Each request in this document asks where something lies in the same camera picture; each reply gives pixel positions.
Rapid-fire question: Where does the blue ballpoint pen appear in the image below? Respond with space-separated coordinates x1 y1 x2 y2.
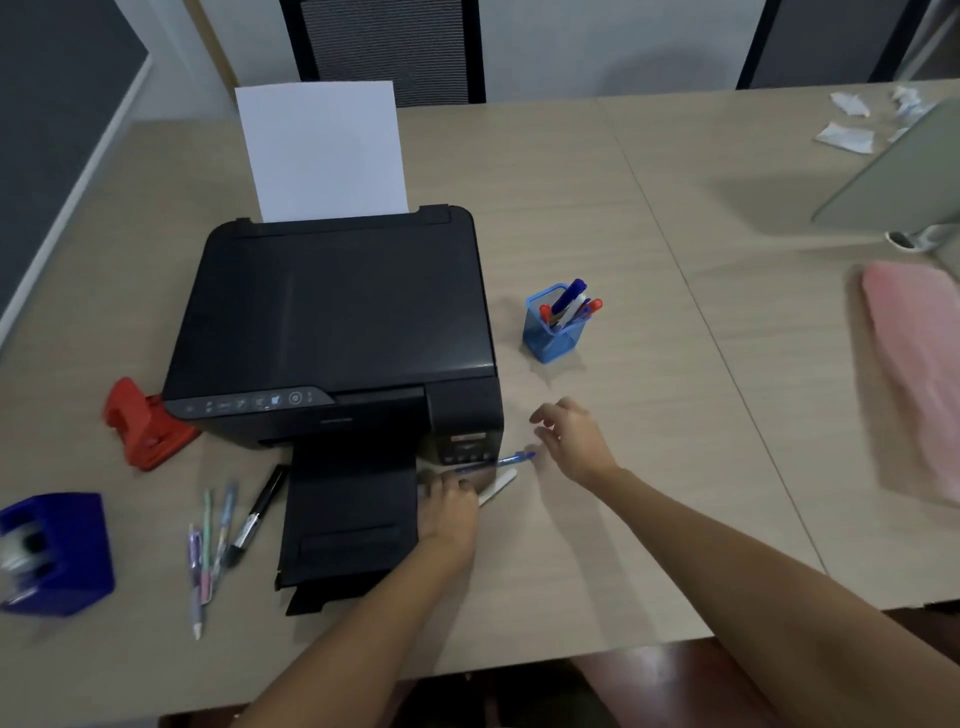
420 450 539 476

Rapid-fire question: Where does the black marker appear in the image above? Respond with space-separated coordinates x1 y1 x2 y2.
222 465 291 570

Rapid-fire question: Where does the blue marker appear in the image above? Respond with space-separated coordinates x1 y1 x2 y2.
550 278 588 317

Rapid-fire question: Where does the person's left forearm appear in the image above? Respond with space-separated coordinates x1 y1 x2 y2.
232 541 477 728

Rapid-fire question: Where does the person's right hand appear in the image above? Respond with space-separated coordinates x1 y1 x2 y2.
529 396 622 490

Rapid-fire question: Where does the person's left hand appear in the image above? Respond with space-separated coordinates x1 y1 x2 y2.
416 474 482 562

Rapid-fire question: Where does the blue tape dispenser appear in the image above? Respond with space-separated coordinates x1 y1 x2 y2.
0 492 117 618

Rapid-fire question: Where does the blue grey pen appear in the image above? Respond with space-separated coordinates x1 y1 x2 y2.
210 481 240 582

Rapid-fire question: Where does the white paper sheet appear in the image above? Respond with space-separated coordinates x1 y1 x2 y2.
234 80 411 224

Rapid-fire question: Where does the red hole punch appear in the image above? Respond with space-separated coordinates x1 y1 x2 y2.
102 376 202 473

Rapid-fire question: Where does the black inkjet printer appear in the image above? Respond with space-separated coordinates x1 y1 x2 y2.
162 204 505 618

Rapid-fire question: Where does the blue mesh pen holder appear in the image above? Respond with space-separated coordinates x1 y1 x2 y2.
522 282 594 366

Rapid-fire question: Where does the grey monitor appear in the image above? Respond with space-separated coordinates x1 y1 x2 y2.
811 96 960 235

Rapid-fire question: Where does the white correction pen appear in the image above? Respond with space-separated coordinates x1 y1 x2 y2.
477 468 519 509

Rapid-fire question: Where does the white monitor stand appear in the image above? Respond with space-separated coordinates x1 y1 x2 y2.
884 223 960 255

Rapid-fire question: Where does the person's right forearm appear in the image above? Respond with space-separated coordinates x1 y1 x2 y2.
586 466 960 728

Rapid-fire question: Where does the green pen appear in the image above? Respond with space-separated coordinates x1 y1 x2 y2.
199 489 215 580

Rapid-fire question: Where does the pink cloth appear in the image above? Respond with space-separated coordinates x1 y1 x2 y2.
861 260 960 505

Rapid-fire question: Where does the black mesh office chair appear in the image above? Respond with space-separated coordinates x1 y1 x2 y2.
279 0 487 106

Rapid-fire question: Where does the purple pen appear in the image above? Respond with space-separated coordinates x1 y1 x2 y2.
186 523 213 642

